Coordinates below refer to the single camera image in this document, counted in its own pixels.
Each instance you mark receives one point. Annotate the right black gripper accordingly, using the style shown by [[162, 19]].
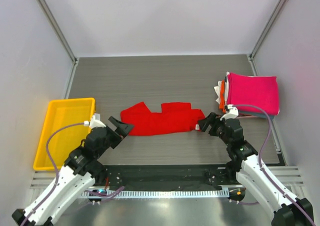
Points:
[[212, 124]]

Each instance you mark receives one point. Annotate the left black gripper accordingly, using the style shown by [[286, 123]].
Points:
[[123, 129]]

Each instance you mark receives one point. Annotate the red t shirt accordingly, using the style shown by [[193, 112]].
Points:
[[175, 117]]

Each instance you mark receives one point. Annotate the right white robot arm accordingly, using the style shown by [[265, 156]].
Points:
[[247, 167]]

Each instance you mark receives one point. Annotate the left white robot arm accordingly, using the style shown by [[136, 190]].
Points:
[[80, 170]]

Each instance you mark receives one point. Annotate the folded orange t shirt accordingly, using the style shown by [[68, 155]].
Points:
[[222, 103]]

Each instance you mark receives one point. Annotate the folded white t shirt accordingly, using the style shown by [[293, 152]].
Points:
[[217, 88]]

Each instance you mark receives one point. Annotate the folded pink t shirt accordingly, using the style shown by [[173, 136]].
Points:
[[259, 91]]

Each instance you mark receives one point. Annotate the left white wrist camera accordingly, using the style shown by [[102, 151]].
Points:
[[94, 122]]

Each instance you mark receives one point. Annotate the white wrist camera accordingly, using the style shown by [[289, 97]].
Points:
[[231, 112], [94, 122]]

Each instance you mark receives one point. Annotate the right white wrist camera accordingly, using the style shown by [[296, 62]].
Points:
[[231, 112]]

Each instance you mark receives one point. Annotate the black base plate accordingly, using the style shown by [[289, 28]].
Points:
[[188, 177]]

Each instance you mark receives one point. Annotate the slotted white cable duct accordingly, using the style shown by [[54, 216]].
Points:
[[223, 193]]

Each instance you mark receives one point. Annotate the left aluminium frame post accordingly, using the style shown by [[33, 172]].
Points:
[[57, 30]]

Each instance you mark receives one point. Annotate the aluminium frame post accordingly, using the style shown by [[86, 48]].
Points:
[[267, 28], [57, 30]]

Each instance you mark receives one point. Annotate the right aluminium frame post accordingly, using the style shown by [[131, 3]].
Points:
[[267, 28]]

